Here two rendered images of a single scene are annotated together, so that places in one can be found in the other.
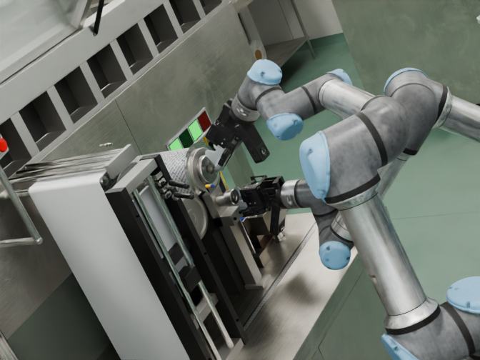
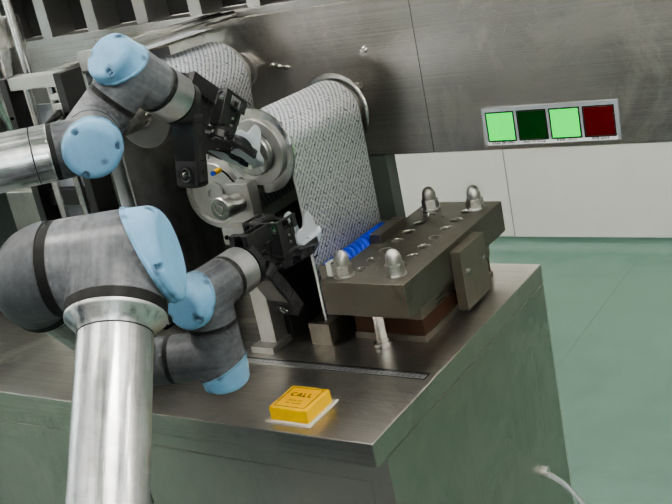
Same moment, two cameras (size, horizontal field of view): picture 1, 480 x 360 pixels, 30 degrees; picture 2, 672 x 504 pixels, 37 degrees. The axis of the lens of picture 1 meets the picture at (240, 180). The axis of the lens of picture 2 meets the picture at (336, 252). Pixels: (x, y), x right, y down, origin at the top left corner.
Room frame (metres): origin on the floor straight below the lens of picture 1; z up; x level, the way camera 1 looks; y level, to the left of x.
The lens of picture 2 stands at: (2.22, -1.58, 1.60)
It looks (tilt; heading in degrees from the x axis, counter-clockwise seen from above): 19 degrees down; 87
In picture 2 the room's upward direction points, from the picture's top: 12 degrees counter-clockwise
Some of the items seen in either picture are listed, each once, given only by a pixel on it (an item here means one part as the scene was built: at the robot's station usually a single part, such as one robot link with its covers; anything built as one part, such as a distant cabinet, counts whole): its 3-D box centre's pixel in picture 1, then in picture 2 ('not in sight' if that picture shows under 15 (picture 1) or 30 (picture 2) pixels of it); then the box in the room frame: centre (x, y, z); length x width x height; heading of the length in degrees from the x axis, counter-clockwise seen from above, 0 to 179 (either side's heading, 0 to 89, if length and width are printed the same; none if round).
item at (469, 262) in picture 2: not in sight; (472, 270); (2.53, 0.05, 0.96); 0.10 x 0.03 x 0.11; 52
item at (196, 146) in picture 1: (202, 169); (258, 151); (2.21, 0.08, 1.25); 0.15 x 0.01 x 0.15; 141
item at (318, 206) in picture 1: (320, 193); (204, 295); (2.08, -0.17, 1.11); 0.11 x 0.08 x 0.09; 52
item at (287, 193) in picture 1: (293, 195); (234, 272); (2.13, -0.11, 1.11); 0.08 x 0.05 x 0.08; 142
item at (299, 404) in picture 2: not in sight; (300, 404); (2.19, -0.21, 0.91); 0.07 x 0.07 x 0.02; 52
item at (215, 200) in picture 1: (238, 238); (253, 268); (2.15, 0.07, 1.05); 0.06 x 0.05 x 0.31; 52
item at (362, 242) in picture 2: not in sight; (359, 248); (2.35, 0.12, 1.03); 0.21 x 0.04 x 0.03; 52
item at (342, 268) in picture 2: not in sight; (341, 263); (2.30, -0.01, 1.05); 0.04 x 0.04 x 0.04
